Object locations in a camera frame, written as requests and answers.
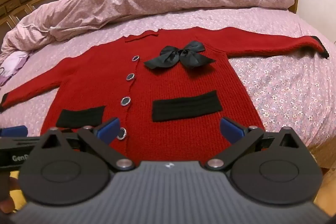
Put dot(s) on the purple cloth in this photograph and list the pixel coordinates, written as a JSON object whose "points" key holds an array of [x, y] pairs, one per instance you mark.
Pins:
{"points": [[13, 64]]}

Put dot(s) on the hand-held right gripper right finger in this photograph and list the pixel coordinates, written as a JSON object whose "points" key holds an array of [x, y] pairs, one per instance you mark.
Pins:
{"points": [[231, 130]]}

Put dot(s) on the red knit cardigan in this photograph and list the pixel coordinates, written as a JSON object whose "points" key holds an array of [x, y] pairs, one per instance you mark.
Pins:
{"points": [[183, 87]]}

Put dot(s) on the person's left hand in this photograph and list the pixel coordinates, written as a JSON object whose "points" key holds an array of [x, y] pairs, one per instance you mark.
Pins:
{"points": [[4, 195]]}

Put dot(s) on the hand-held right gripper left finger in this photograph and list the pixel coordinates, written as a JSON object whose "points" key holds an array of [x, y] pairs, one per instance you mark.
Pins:
{"points": [[109, 129]]}

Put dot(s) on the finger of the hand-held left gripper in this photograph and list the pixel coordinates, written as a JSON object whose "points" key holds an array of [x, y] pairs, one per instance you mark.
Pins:
{"points": [[13, 130]]}

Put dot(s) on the pink floral bed sheet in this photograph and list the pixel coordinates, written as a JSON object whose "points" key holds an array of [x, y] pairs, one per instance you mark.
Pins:
{"points": [[275, 82]]}

